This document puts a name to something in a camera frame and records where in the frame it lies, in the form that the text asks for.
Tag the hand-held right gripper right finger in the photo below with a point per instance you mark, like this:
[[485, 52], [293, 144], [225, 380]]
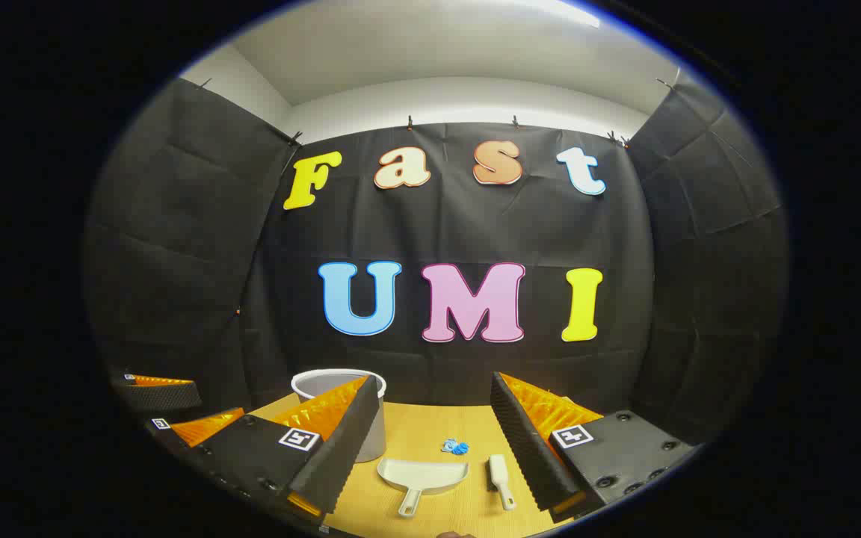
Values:
[[524, 441]]

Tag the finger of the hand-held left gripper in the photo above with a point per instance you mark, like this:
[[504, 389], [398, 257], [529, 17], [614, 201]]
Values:
[[202, 427], [165, 396]]

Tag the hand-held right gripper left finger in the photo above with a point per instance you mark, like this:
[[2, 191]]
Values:
[[341, 448]]

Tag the white ribbed garbage bin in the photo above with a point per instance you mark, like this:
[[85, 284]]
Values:
[[374, 437]]

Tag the small white broom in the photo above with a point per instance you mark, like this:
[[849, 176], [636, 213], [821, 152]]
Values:
[[499, 471]]

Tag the dark blue paper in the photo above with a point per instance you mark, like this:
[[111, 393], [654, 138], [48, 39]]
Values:
[[462, 448]]

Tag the light blue paper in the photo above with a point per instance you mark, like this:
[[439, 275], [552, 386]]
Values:
[[448, 446]]

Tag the white plastic dustpan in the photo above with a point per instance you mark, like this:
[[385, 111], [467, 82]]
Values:
[[423, 474]]

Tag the wooden desktop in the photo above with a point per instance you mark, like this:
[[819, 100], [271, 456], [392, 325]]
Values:
[[415, 430]]

